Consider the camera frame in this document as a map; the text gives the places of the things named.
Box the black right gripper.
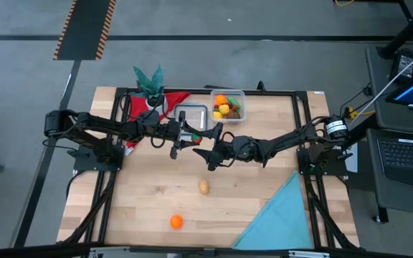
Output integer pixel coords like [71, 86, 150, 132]
[191, 121, 265, 172]

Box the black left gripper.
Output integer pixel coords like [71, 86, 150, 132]
[156, 110, 213, 151]

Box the clear plastic tupperware container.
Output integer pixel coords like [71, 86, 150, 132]
[209, 89, 247, 124]

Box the clear lid blue rim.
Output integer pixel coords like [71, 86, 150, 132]
[172, 104, 209, 137]

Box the red cloth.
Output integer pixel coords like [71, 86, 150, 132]
[125, 92, 191, 150]

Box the green plant white pot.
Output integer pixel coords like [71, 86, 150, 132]
[132, 64, 170, 108]

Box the teal cloth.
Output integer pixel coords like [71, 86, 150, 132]
[231, 171, 314, 251]

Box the black hazard striped floor mat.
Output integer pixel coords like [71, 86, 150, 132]
[52, 0, 117, 61]

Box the white rod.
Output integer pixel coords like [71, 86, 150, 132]
[363, 42, 413, 110]

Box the black laptop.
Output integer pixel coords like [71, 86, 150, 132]
[366, 128, 413, 191]

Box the laptop computer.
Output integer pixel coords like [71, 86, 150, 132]
[365, 46, 413, 223]

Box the black power adapter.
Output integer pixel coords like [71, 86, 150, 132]
[389, 49, 413, 84]

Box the black stand pole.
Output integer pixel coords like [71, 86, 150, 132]
[376, 0, 413, 60]

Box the black aluminium table frame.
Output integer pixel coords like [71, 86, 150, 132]
[58, 80, 361, 252]

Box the yellow cable plug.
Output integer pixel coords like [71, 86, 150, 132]
[347, 107, 376, 120]

